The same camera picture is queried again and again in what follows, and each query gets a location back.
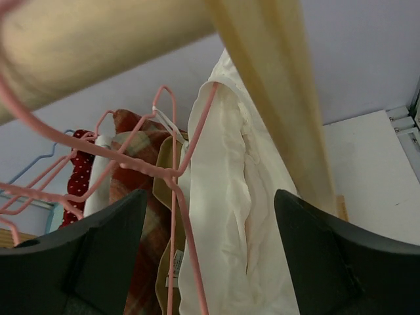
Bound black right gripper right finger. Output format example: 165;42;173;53
274;190;419;314

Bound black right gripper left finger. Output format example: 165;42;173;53
1;190;147;314

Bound tan skirt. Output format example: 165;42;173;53
152;136;186;314

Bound small white skirt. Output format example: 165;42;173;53
83;134;116;217

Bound red polka dot skirt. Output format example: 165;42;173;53
58;129;95;229

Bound red plaid skirt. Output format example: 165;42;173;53
110;120;169;314

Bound teal plastic bin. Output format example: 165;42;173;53
30;203;64;236

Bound wooden clothes rack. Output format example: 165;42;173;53
1;1;339;215

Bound blue wire hanger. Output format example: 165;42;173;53
1;125;70;186

